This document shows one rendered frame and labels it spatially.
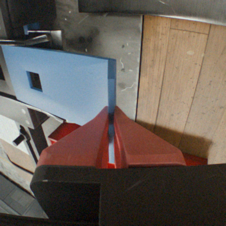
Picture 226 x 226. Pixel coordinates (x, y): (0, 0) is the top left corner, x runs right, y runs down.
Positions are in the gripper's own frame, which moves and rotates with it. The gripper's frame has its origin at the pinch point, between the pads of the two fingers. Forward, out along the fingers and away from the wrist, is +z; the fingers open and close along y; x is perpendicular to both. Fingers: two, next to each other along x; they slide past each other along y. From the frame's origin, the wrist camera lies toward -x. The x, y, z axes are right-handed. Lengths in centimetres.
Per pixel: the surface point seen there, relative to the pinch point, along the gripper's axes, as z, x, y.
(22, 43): 6.6, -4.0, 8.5
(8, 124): 27.0, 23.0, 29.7
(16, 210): 166, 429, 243
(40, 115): 10.1, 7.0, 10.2
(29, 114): 8.5, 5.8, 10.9
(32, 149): 12.5, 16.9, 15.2
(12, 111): 10.2, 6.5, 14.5
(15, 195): 209, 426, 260
